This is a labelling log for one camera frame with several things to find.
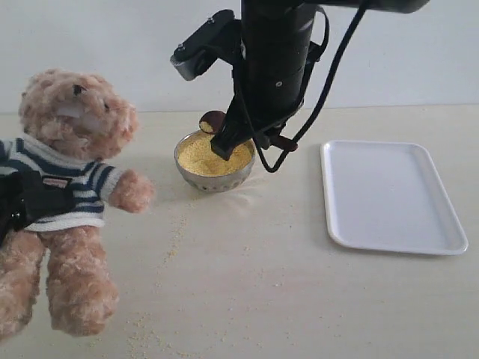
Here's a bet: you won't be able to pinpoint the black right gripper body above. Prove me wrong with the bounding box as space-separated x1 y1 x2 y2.
232 55 311 145

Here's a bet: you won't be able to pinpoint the dark red wooden spoon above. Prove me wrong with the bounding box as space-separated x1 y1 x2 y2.
199 110 298 152

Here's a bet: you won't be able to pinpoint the teddy bear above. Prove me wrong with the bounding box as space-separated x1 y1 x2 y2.
1 69 154 340

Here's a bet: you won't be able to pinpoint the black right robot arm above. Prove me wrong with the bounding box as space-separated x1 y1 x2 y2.
211 1 426 172

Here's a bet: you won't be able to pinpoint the yellow millet grains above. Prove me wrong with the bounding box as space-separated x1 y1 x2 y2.
178 132 252 177

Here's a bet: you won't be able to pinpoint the steel bowl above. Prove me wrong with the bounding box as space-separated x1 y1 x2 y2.
174 131 255 193

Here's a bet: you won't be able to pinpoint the white plastic tray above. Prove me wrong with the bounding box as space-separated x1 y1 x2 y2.
321 140 469 256

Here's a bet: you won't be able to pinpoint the black camera cable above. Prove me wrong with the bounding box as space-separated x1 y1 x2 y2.
254 0 371 174

